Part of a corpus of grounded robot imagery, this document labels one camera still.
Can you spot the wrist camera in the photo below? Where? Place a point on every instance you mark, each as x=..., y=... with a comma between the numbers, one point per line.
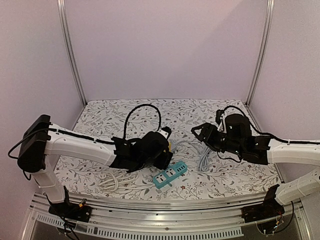
x=165, y=131
x=220, y=120

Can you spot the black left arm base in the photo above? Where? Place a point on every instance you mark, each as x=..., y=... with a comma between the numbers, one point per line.
x=69, y=210

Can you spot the aluminium frame post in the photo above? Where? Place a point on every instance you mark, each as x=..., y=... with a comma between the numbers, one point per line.
x=262, y=51
x=62, y=12

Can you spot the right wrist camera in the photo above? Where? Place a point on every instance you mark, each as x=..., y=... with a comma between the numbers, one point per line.
x=220, y=120

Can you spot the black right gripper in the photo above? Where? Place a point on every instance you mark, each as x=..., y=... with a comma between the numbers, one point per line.
x=213, y=136

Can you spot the floral patterned table mat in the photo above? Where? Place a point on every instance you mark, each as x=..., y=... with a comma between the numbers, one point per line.
x=223, y=178

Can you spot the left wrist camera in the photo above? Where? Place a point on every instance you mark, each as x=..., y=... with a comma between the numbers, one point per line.
x=165, y=131

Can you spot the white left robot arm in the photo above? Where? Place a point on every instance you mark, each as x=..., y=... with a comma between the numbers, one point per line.
x=43, y=139

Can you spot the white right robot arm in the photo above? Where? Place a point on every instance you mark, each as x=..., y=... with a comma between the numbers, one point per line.
x=292, y=152

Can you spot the yellow cube plug adapter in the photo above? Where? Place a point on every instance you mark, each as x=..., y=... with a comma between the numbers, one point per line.
x=170, y=146

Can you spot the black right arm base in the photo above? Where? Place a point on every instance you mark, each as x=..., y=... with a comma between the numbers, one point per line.
x=269, y=208

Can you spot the right aluminium frame post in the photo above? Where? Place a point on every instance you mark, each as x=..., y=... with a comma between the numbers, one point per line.
x=262, y=51

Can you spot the teal white power strip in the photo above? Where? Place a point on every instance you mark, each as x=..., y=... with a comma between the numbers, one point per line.
x=173, y=172

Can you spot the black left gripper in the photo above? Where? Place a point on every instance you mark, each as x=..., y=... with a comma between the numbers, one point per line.
x=163, y=163

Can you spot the aluminium front rail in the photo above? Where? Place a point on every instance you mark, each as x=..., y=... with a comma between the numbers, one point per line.
x=127, y=219

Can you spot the left aluminium frame post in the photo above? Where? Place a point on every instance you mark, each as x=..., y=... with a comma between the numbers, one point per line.
x=62, y=12

